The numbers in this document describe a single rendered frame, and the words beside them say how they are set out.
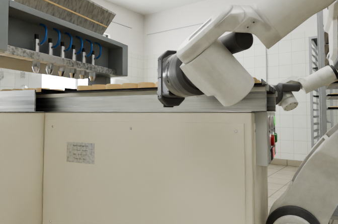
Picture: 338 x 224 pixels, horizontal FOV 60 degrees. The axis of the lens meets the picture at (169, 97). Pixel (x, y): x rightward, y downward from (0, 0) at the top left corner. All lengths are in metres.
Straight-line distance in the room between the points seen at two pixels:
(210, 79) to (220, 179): 0.38
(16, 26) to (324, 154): 1.02
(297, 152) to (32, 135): 4.40
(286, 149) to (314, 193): 4.20
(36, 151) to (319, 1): 0.92
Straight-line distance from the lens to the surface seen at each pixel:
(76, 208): 1.03
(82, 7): 1.35
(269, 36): 0.43
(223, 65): 0.44
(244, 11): 0.43
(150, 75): 6.38
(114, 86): 0.89
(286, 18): 0.43
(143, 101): 0.86
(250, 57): 5.29
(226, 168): 0.77
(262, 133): 0.79
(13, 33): 1.15
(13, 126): 1.01
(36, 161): 1.08
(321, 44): 2.34
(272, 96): 1.04
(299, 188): 0.87
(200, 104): 0.78
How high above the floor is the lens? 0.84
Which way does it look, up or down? 3 degrees up
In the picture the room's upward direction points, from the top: straight up
